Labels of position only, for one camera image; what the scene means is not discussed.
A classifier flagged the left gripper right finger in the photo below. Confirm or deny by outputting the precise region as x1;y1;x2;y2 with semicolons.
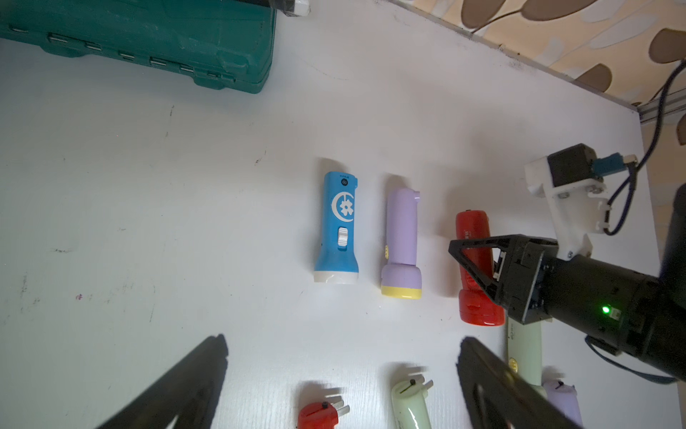
457;337;578;428

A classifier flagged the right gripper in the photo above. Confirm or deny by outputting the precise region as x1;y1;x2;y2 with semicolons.
447;233;561;326

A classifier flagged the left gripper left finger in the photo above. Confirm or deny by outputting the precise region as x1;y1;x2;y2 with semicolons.
101;334;229;428

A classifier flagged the green flashlight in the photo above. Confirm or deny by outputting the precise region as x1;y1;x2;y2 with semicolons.
391;375;433;429
507;318;544;393

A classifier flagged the red flashlight back row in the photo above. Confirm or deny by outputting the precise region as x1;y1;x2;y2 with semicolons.
456;210;506;326

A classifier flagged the purple flashlight back row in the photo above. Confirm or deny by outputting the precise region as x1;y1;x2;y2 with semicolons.
381;188;423;300

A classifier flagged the blue flashlight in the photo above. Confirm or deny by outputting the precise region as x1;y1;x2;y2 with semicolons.
314;172;359;284

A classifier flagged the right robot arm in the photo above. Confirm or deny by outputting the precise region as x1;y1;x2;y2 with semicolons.
448;187;685;384

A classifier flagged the purple flashlight front right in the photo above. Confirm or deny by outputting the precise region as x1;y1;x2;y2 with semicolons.
542;380;583;426

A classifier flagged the green flashlight front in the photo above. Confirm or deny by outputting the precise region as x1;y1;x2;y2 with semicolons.
391;375;433;429

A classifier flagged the red flashlight front left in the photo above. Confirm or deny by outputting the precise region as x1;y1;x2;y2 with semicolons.
297;399;350;429

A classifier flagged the green tool case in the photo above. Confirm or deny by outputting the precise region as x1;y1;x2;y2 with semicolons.
1;1;277;94

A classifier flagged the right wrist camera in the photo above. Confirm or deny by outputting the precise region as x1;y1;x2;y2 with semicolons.
525;144;638;261

